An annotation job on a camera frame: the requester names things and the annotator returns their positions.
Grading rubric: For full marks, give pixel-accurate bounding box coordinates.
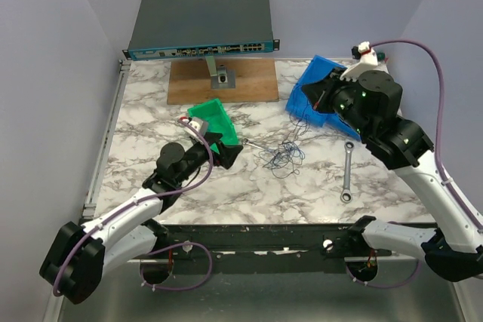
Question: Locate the aluminium frame rail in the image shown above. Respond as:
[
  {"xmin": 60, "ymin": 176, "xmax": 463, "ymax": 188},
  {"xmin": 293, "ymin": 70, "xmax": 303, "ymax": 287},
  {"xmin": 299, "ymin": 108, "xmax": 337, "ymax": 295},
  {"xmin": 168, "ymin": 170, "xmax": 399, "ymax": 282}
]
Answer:
[{"xmin": 128, "ymin": 251, "xmax": 417, "ymax": 264}]

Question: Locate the green plastic bin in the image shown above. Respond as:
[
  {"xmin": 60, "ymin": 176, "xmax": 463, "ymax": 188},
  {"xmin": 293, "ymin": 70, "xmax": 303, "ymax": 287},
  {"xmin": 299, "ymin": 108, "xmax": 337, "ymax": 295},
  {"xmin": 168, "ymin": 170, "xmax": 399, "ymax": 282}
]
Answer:
[{"xmin": 187, "ymin": 99, "xmax": 238, "ymax": 146}]

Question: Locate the blue cable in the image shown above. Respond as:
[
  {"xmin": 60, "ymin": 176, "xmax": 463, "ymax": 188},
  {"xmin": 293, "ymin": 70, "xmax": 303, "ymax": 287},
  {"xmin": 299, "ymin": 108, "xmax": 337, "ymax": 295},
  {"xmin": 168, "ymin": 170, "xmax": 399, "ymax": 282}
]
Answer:
[{"xmin": 252, "ymin": 140, "xmax": 306, "ymax": 179}]

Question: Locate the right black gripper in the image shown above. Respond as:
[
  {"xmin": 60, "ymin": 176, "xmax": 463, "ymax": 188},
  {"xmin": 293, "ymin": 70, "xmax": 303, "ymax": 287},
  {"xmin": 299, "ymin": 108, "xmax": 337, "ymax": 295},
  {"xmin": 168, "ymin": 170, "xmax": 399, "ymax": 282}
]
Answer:
[{"xmin": 301, "ymin": 66, "xmax": 372, "ymax": 139}]

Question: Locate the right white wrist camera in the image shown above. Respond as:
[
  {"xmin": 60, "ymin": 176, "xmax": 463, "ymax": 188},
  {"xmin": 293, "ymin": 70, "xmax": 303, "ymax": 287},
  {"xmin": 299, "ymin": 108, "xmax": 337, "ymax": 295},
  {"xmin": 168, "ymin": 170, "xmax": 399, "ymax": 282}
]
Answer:
[{"xmin": 339, "ymin": 41, "xmax": 378, "ymax": 81}]

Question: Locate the silver combination wrench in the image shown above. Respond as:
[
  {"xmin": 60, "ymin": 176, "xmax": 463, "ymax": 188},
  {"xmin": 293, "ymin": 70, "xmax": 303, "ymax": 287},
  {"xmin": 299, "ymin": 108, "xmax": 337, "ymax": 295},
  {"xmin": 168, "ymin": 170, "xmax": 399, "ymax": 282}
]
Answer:
[{"xmin": 241, "ymin": 138, "xmax": 277, "ymax": 154}]

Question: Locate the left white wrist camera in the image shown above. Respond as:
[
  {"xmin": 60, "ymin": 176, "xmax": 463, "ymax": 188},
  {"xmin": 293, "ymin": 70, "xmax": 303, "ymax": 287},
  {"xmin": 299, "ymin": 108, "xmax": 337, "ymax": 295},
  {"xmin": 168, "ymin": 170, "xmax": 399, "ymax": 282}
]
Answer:
[{"xmin": 179, "ymin": 116, "xmax": 209, "ymax": 138}]

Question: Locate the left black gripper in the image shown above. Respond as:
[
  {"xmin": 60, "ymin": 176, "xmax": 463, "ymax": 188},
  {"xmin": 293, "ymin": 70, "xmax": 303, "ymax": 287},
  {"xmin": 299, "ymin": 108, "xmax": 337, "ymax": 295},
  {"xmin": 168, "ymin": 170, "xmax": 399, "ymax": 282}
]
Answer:
[{"xmin": 176, "ymin": 132, "xmax": 243, "ymax": 185}]

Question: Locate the left blue plastic bin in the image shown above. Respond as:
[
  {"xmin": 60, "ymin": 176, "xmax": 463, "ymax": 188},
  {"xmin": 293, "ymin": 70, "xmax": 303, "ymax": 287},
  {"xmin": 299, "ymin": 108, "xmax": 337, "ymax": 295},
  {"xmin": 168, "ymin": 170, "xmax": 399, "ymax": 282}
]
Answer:
[{"xmin": 285, "ymin": 55, "xmax": 351, "ymax": 133}]

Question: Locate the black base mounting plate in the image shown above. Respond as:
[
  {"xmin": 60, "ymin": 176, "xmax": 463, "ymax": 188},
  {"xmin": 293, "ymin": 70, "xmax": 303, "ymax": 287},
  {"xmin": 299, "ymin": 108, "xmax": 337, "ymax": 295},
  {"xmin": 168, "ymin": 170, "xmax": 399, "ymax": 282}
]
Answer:
[{"xmin": 140, "ymin": 221, "xmax": 390, "ymax": 284}]

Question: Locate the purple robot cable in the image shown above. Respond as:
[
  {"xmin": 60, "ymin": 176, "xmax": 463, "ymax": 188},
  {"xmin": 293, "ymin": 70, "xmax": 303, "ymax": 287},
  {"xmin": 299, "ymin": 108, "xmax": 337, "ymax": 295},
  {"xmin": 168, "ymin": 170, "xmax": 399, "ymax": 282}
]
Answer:
[
  {"xmin": 345, "ymin": 38, "xmax": 483, "ymax": 289},
  {"xmin": 51, "ymin": 117, "xmax": 215, "ymax": 297}
]

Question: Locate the wooden base board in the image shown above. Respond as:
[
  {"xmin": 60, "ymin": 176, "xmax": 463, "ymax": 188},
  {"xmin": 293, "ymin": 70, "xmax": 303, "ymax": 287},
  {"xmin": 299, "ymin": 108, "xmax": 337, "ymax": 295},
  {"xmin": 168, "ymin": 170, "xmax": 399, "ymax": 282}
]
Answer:
[{"xmin": 167, "ymin": 58, "xmax": 279, "ymax": 105}]

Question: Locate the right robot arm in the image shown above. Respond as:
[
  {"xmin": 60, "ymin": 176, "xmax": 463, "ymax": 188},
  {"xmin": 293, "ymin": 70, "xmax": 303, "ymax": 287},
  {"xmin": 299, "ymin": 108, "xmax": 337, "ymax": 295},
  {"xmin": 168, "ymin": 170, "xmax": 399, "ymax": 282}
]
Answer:
[{"xmin": 301, "ymin": 69, "xmax": 482, "ymax": 282}]

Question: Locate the right blue plastic bin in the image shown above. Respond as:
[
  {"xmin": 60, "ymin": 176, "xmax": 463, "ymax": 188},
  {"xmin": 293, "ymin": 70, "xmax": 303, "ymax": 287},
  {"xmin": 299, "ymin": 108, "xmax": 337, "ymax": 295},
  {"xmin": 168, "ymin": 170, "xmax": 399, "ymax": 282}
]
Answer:
[{"xmin": 316, "ymin": 67, "xmax": 394, "ymax": 139}]

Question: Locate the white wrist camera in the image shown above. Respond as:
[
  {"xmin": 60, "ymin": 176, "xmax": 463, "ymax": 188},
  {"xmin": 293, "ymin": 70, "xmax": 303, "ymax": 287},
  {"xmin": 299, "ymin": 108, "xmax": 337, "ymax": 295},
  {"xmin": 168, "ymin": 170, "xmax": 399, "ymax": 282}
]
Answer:
[
  {"xmin": 179, "ymin": 116, "xmax": 209, "ymax": 138},
  {"xmin": 339, "ymin": 41, "xmax": 378, "ymax": 81}
]

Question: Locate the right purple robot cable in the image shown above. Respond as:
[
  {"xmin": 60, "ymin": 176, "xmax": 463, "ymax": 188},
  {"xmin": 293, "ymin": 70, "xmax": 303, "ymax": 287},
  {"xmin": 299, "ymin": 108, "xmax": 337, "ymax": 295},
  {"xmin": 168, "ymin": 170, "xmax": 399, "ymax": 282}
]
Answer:
[{"xmin": 345, "ymin": 38, "xmax": 483, "ymax": 289}]

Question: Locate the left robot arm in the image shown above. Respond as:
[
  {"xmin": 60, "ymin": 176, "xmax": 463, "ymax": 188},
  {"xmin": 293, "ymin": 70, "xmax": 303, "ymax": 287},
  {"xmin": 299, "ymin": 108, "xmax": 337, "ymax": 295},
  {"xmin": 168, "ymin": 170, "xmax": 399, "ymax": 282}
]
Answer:
[{"xmin": 39, "ymin": 132, "xmax": 243, "ymax": 304}]

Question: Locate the grey network switch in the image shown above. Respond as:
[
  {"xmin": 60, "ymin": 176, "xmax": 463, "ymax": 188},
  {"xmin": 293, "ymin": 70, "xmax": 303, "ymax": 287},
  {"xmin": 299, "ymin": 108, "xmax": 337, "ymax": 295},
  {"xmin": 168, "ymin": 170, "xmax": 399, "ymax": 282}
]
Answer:
[{"xmin": 123, "ymin": 0, "xmax": 280, "ymax": 61}]

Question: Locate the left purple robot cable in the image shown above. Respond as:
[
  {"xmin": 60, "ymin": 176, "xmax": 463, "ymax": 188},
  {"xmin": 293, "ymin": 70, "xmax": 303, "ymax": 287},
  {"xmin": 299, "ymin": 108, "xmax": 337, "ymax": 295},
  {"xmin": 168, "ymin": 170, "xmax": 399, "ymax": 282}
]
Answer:
[{"xmin": 51, "ymin": 117, "xmax": 215, "ymax": 297}]

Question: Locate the grey metal stand bracket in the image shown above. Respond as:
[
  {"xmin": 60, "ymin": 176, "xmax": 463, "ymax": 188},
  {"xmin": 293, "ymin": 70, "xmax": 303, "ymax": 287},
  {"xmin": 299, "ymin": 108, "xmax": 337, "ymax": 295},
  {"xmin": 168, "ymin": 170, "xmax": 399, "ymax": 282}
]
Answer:
[{"xmin": 205, "ymin": 56, "xmax": 236, "ymax": 90}]

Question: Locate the blue plastic bin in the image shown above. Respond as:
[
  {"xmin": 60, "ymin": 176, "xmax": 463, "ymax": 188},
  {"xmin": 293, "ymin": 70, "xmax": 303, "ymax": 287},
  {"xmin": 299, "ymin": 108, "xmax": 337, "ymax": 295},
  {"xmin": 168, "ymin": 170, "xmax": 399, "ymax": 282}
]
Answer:
[
  {"xmin": 316, "ymin": 67, "xmax": 394, "ymax": 139},
  {"xmin": 285, "ymin": 55, "xmax": 351, "ymax": 133}
]

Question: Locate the green handled screwdriver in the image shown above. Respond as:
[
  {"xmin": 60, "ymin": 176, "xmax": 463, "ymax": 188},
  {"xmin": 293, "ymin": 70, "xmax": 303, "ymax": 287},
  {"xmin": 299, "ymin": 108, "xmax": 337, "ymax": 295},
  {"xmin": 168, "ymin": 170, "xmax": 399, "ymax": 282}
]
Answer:
[{"xmin": 377, "ymin": 51, "xmax": 389, "ymax": 63}]

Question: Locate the silver ratchet wrench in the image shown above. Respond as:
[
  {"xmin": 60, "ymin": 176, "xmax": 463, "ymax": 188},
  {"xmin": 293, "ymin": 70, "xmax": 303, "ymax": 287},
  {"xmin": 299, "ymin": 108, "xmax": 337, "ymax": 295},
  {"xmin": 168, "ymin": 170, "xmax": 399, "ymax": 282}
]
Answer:
[{"xmin": 340, "ymin": 141, "xmax": 354, "ymax": 204}]

